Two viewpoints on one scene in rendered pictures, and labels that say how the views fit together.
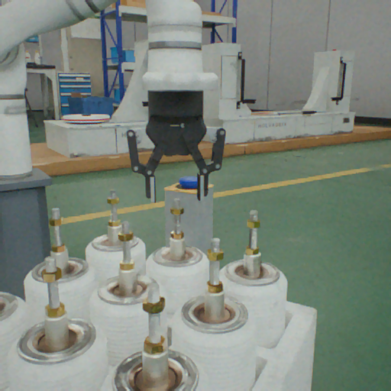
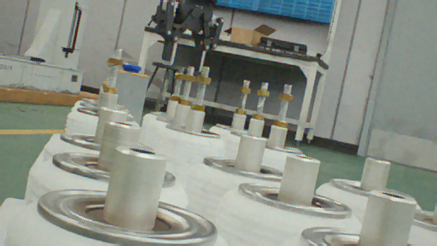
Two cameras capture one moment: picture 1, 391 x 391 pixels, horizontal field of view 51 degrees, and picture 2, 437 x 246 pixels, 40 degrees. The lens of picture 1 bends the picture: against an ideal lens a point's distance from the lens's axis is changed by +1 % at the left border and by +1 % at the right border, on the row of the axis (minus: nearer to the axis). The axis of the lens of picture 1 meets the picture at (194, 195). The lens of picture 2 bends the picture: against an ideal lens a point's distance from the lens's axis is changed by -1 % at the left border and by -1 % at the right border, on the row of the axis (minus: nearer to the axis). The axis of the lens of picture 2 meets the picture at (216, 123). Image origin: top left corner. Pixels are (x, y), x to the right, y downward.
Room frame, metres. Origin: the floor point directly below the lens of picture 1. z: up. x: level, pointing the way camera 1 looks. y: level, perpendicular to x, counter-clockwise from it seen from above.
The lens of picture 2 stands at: (-0.27, 0.64, 0.31)
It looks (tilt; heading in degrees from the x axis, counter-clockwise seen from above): 3 degrees down; 320
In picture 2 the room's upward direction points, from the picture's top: 12 degrees clockwise
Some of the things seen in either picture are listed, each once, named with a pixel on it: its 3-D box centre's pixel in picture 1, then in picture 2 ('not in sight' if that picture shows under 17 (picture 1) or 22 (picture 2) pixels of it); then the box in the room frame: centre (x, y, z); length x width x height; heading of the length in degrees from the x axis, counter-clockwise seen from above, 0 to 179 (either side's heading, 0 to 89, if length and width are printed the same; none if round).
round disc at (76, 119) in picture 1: (86, 118); not in sight; (2.74, 0.71, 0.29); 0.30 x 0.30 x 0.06
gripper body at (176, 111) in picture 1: (176, 121); (195, 2); (0.57, 0.02, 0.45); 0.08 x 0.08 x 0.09
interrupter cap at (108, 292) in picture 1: (127, 289); (179, 124); (0.47, 0.08, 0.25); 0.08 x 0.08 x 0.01
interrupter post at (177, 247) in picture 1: (177, 248); (172, 110); (0.57, 0.02, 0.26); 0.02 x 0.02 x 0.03
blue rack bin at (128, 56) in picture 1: (130, 55); not in sight; (5.79, 0.86, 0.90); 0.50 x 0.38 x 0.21; 34
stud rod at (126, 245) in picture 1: (126, 251); (186, 90); (0.47, 0.08, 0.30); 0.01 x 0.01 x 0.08; 27
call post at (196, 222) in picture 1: (189, 263); (114, 150); (0.76, 0.01, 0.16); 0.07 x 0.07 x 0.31; 62
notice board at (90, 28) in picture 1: (86, 26); not in sight; (6.72, 1.65, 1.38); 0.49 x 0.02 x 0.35; 122
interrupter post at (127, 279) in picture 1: (127, 279); (181, 115); (0.47, 0.08, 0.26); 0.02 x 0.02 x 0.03
